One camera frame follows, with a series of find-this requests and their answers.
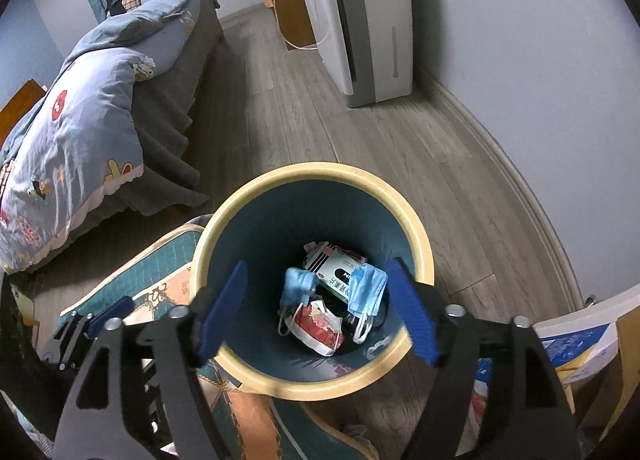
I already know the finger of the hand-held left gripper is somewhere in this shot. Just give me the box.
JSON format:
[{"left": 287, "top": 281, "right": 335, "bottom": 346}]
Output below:
[
  {"left": 82, "top": 296, "right": 134, "bottom": 341},
  {"left": 40, "top": 312, "right": 96, "bottom": 372}
]

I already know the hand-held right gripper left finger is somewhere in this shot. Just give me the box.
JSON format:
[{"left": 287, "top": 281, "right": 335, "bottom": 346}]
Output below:
[{"left": 52, "top": 260, "right": 248, "bottom": 460}]

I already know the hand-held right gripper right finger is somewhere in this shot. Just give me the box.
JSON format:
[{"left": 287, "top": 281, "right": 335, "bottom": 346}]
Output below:
[{"left": 385, "top": 257, "right": 583, "bottom": 460}]

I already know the white black medicine box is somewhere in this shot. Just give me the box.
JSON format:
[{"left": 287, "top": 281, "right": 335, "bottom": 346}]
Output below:
[{"left": 302, "top": 241, "right": 368, "bottom": 305}]

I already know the red white packet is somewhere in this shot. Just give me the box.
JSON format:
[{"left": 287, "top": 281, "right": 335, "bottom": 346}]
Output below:
[{"left": 292, "top": 300, "right": 346, "bottom": 357}]

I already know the yellow rimmed teal trash bin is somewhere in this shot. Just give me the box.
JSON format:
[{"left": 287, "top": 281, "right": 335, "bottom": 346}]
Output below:
[{"left": 190, "top": 162, "right": 435, "bottom": 402}]

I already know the patterned teal orange mat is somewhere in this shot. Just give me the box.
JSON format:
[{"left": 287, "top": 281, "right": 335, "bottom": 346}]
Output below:
[{"left": 60, "top": 222, "right": 381, "bottom": 460}]

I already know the white blue printed carton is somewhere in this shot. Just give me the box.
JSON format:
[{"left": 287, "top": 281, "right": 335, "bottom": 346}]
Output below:
[{"left": 532, "top": 282, "right": 640, "bottom": 386}]

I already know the wooden bed headboard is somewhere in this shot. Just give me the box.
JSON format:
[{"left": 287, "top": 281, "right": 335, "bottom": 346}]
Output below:
[{"left": 0, "top": 80, "right": 47, "bottom": 145}]

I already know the white air purifier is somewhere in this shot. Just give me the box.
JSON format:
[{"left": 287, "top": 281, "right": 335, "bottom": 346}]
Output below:
[{"left": 289, "top": 0, "right": 415, "bottom": 109}]

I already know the wooden television cabinet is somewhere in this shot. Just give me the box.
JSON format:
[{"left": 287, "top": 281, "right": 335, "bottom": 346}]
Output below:
[{"left": 257, "top": 0, "right": 321, "bottom": 48}]

